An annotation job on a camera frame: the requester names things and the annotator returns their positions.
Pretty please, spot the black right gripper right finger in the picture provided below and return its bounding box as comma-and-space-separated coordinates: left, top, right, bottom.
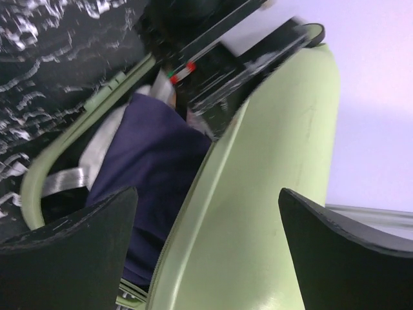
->
278, 188, 412, 310

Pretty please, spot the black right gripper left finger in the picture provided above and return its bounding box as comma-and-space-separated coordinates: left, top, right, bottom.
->
1, 188, 137, 309

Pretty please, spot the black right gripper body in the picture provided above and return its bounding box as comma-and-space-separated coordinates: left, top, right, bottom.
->
141, 1, 308, 136

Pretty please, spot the green hard-shell suitcase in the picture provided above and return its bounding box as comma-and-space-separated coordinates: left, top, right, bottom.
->
19, 23, 339, 310

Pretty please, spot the white grey folded cloth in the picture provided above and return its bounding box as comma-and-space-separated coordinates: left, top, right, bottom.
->
41, 70, 175, 197

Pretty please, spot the navy blue folded garment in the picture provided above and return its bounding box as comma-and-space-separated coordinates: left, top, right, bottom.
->
86, 94, 211, 290

